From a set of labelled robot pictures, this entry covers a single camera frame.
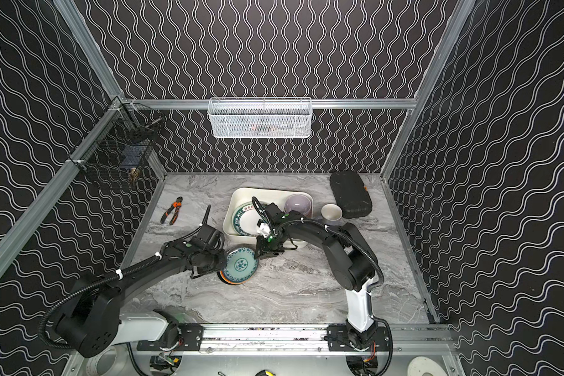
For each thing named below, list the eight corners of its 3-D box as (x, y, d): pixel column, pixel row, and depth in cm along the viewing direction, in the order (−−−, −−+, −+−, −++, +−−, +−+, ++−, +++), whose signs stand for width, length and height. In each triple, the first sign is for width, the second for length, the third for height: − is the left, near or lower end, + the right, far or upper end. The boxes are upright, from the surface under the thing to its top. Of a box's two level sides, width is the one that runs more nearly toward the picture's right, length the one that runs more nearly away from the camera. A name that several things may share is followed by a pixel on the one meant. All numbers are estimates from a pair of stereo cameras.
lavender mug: (320, 227, 102) (322, 216, 96) (319, 214, 106) (320, 204, 101) (340, 226, 102) (343, 216, 96) (338, 214, 106) (341, 203, 101)
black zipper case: (337, 219, 105) (340, 211, 100) (330, 180, 121) (332, 171, 117) (371, 219, 105) (374, 210, 100) (359, 179, 121) (361, 170, 117)
